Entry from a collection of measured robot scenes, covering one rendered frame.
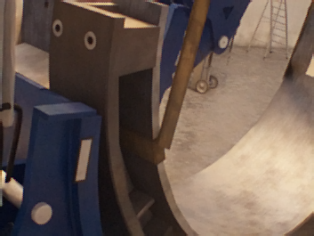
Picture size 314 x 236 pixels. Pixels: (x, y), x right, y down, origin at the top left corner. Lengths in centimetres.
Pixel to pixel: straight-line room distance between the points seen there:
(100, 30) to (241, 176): 183
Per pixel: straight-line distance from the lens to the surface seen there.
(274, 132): 354
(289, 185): 325
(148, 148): 189
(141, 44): 170
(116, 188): 183
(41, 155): 160
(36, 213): 165
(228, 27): 527
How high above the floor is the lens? 257
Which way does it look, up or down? 16 degrees down
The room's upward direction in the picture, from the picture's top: 12 degrees clockwise
